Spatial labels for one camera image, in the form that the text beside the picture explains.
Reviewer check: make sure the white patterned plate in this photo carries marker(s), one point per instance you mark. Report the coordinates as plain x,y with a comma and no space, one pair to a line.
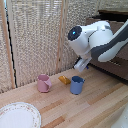
18,116

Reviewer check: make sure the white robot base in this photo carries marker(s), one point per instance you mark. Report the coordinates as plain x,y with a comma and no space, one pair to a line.
121,120

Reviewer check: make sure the yellow wooden block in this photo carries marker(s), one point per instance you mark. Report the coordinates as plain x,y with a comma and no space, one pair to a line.
64,80

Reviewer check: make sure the thin wooden post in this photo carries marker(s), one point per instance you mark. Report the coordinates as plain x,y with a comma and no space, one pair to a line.
60,40

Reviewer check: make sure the dark brown drawer cabinet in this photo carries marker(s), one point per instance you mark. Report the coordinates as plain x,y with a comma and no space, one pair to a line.
113,12

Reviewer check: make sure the white grey Franka robot arm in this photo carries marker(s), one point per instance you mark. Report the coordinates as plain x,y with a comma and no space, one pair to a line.
96,40

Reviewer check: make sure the woven bamboo screen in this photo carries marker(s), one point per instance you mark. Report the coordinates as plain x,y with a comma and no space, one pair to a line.
31,36

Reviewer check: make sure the blue mug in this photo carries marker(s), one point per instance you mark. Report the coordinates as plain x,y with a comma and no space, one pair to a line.
76,86

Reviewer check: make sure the pink mug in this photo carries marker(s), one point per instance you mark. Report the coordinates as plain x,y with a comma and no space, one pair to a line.
43,83

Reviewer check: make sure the wide wooden post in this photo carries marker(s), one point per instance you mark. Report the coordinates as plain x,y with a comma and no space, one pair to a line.
8,50

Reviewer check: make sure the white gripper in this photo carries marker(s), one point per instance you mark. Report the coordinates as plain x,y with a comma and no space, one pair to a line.
81,64

